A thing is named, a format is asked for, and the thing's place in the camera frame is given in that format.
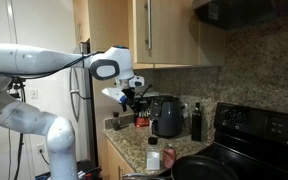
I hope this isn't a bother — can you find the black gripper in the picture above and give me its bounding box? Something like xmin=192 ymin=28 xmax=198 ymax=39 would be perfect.
xmin=120 ymin=85 xmax=140 ymax=113

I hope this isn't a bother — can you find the light wood cabinet door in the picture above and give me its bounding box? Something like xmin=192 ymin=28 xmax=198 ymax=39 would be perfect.
xmin=87 ymin=0 xmax=131 ymax=52
xmin=131 ymin=0 xmax=201 ymax=70

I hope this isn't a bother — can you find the light wood base cabinet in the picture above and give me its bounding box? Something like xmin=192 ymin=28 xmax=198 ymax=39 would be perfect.
xmin=103 ymin=137 xmax=136 ymax=180

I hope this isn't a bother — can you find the light wood closed cabinet door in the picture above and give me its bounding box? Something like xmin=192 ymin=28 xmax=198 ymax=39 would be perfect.
xmin=131 ymin=0 xmax=201 ymax=70

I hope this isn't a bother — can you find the light wood cabinet over fridge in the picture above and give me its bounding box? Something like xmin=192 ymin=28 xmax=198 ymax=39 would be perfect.
xmin=72 ymin=0 xmax=92 ymax=44

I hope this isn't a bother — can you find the light wood cabinet box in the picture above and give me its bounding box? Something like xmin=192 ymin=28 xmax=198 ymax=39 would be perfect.
xmin=198 ymin=19 xmax=226 ymax=67

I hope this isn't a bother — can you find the small dark spice shaker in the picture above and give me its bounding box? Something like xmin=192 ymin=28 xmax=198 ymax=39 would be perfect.
xmin=111 ymin=111 xmax=122 ymax=132

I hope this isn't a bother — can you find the tan tall side panel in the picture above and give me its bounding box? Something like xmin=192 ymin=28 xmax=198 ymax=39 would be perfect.
xmin=91 ymin=68 xmax=142 ymax=180

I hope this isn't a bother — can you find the dark grey air fryer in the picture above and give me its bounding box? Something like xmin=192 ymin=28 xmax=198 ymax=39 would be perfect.
xmin=149 ymin=94 xmax=186 ymax=139

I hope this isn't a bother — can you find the stainless steel refrigerator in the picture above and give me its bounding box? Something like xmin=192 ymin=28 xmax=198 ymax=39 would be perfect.
xmin=68 ymin=39 xmax=98 ymax=165

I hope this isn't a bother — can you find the clear salt jar black lid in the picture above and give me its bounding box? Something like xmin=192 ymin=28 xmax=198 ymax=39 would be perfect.
xmin=145 ymin=136 xmax=161 ymax=173

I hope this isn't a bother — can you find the red drink can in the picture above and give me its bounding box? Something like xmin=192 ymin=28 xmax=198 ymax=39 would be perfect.
xmin=162 ymin=143 xmax=178 ymax=170

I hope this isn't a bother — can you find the dark glass bottle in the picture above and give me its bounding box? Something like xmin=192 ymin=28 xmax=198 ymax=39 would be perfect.
xmin=190 ymin=101 xmax=204 ymax=142

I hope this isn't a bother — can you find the dark box with red tools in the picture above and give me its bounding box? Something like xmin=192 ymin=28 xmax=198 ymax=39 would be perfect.
xmin=76 ymin=159 xmax=103 ymax=180

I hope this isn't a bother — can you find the black frying pan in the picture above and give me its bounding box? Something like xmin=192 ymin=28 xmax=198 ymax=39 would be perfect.
xmin=121 ymin=154 xmax=240 ymax=180

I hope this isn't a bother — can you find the black electric stove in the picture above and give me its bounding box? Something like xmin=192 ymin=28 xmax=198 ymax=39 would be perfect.
xmin=170 ymin=101 xmax=288 ymax=180

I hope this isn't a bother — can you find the black range hood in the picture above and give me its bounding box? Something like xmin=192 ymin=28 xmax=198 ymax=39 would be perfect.
xmin=192 ymin=0 xmax=288 ymax=32

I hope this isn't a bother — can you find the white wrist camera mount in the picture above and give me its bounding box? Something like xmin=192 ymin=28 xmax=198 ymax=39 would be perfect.
xmin=101 ymin=86 xmax=129 ymax=104

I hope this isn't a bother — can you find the curved grey refrigerator handle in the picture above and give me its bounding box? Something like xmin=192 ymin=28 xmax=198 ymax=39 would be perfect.
xmin=69 ymin=66 xmax=82 ymax=123

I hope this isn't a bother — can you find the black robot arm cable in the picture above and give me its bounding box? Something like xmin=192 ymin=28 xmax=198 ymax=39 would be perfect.
xmin=0 ymin=50 xmax=105 ymax=80

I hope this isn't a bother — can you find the silver bar handle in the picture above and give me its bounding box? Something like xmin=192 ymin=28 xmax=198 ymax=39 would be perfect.
xmin=144 ymin=0 xmax=153 ymax=51

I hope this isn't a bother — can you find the white wall light switch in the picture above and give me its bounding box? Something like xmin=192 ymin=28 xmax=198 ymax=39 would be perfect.
xmin=29 ymin=87 xmax=39 ymax=100

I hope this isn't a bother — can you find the white wall outlet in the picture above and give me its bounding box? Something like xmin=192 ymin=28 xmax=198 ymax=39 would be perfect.
xmin=35 ymin=142 xmax=47 ymax=155

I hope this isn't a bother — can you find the black plugged power cord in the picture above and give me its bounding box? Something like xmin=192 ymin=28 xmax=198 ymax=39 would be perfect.
xmin=39 ymin=148 xmax=52 ymax=167

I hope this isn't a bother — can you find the black hanging cable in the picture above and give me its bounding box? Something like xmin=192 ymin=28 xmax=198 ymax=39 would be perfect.
xmin=7 ymin=78 xmax=27 ymax=180

